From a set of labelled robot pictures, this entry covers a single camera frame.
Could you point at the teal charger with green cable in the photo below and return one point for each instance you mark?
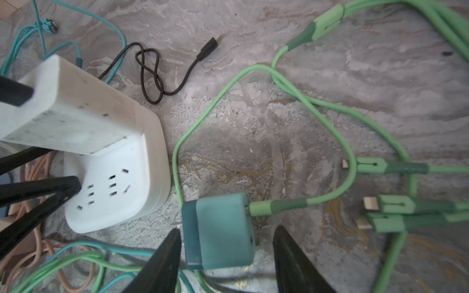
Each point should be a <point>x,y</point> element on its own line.
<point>218,232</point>

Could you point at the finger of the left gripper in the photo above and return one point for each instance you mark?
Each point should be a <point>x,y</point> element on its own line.
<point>37,195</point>
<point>14,93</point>

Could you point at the white charger plug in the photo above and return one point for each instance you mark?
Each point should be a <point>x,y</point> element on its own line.
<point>72,111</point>

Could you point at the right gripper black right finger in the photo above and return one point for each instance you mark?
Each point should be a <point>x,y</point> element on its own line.
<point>295,273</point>

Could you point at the white power strip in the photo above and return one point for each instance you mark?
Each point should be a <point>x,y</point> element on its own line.
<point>121,185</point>

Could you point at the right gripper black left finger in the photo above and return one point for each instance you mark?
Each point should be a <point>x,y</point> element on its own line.
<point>160,273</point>

